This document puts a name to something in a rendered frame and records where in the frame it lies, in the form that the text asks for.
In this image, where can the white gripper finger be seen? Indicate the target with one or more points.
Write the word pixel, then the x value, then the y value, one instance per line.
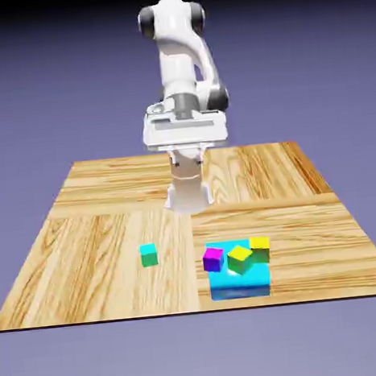
pixel 200 156
pixel 173 158

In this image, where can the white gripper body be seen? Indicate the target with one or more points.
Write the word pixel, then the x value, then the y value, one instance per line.
pixel 186 133

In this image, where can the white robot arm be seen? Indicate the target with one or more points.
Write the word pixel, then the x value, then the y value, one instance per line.
pixel 174 47

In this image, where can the small cyan cube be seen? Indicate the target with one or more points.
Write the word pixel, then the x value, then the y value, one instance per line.
pixel 149 255

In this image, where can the small magenta cube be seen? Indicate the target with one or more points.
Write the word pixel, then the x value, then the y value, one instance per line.
pixel 213 259

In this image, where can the small yellow cube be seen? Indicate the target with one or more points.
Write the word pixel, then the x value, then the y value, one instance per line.
pixel 240 259
pixel 261 247

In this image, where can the large cyan box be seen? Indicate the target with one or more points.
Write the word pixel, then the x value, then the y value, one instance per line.
pixel 239 281

